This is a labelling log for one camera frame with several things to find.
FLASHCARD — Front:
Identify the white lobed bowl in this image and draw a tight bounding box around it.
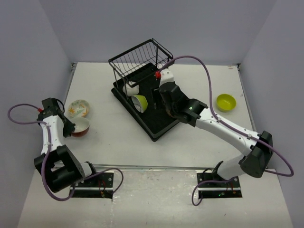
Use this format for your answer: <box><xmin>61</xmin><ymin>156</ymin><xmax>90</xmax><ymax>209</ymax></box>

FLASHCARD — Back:
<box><xmin>123</xmin><ymin>81</ymin><xmax>140</xmax><ymax>96</ymax></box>

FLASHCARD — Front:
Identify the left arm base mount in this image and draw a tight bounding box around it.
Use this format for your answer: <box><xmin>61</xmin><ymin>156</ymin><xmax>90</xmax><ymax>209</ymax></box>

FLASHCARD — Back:
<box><xmin>72</xmin><ymin>171</ymin><xmax>114</xmax><ymax>200</ymax></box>

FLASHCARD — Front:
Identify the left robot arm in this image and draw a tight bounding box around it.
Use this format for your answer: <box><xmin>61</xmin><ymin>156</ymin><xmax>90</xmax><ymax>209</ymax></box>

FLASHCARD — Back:
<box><xmin>34</xmin><ymin>98</ymin><xmax>99</xmax><ymax>193</ymax></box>

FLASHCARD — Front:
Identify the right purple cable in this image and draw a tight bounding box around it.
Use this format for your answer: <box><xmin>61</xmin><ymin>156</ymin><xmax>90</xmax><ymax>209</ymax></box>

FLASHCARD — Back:
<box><xmin>155</xmin><ymin>55</ymin><xmax>295</xmax><ymax>206</ymax></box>

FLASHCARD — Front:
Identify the yellow green bowl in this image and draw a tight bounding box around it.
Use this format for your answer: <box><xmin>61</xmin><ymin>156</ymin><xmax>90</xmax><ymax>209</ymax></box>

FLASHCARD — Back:
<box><xmin>216</xmin><ymin>94</ymin><xmax>237</xmax><ymax>112</ymax></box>

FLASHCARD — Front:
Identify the purple cable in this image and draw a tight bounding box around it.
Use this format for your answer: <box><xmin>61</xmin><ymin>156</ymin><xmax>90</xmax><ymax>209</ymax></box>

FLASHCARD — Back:
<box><xmin>155</xmin><ymin>55</ymin><xmax>295</xmax><ymax>206</ymax></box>
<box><xmin>7</xmin><ymin>104</ymin><xmax>124</xmax><ymax>202</ymax></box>

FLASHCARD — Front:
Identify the red floral bowl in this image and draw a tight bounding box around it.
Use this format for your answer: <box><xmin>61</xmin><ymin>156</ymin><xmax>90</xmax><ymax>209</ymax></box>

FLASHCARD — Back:
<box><xmin>70</xmin><ymin>117</ymin><xmax>90</xmax><ymax>137</ymax></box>

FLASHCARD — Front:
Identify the black wire dish rack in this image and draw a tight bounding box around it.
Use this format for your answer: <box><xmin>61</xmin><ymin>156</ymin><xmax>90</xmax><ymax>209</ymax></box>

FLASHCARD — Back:
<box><xmin>108</xmin><ymin>38</ymin><xmax>178</xmax><ymax>142</ymax></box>

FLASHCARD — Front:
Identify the brown ceramic bowl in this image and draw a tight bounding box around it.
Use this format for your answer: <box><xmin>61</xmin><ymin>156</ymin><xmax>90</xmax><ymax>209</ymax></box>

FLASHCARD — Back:
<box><xmin>166</xmin><ymin>109</ymin><xmax>174</xmax><ymax>118</ymax></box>

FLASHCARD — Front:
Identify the aluminium rail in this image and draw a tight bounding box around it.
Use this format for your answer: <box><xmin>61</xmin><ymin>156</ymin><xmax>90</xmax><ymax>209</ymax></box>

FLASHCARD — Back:
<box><xmin>45</xmin><ymin>162</ymin><xmax>264</xmax><ymax>172</ymax></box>

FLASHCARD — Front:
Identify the green white bowl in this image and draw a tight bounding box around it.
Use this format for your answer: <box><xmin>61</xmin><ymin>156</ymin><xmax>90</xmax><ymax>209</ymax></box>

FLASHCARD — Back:
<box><xmin>131</xmin><ymin>95</ymin><xmax>148</xmax><ymax>113</ymax></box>

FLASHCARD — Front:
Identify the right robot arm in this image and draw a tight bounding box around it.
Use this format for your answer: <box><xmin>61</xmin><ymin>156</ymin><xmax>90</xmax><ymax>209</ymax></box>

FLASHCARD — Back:
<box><xmin>152</xmin><ymin>82</ymin><xmax>273</xmax><ymax>187</ymax></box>

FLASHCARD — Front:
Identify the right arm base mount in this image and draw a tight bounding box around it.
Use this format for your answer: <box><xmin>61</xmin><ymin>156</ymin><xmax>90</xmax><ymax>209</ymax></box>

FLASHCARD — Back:
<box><xmin>198</xmin><ymin>177</ymin><xmax>243</xmax><ymax>199</ymax></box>

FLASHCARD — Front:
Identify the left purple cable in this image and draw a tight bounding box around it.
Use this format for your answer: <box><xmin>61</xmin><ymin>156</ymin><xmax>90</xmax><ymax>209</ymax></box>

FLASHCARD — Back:
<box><xmin>7</xmin><ymin>104</ymin><xmax>124</xmax><ymax>202</ymax></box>

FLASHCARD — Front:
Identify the white orange leaf bowl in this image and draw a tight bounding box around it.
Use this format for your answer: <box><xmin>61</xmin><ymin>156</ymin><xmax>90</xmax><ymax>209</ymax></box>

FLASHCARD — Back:
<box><xmin>67</xmin><ymin>99</ymin><xmax>90</xmax><ymax>118</ymax></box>

